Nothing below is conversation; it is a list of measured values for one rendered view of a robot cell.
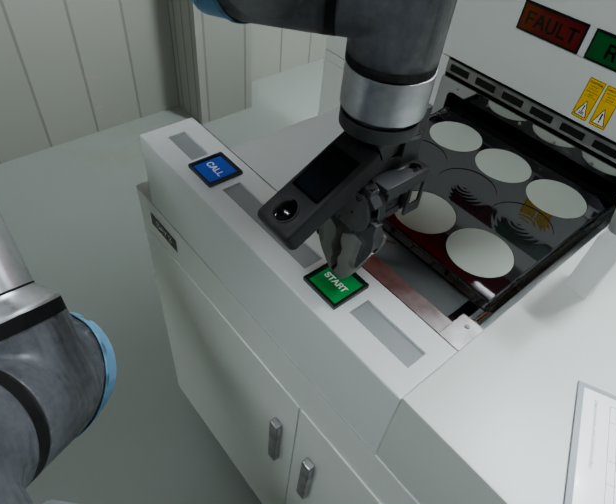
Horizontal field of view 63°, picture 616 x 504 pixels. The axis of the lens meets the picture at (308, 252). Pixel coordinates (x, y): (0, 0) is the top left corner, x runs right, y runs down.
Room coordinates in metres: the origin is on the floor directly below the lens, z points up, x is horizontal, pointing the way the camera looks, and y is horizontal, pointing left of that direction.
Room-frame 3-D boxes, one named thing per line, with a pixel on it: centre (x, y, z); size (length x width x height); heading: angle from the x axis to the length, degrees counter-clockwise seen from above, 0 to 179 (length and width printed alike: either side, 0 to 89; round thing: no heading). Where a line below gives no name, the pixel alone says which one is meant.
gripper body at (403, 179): (0.40, -0.05, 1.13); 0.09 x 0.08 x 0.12; 135
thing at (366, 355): (0.47, 0.05, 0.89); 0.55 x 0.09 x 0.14; 45
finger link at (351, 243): (0.39, -0.06, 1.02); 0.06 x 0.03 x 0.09; 135
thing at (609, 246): (0.43, -0.35, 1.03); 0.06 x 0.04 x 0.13; 135
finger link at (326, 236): (0.41, -0.04, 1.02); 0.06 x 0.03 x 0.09; 135
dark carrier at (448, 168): (0.68, -0.25, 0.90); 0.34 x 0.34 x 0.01; 45
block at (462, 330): (0.37, -0.19, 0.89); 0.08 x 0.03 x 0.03; 135
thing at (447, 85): (0.84, -0.39, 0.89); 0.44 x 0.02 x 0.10; 45
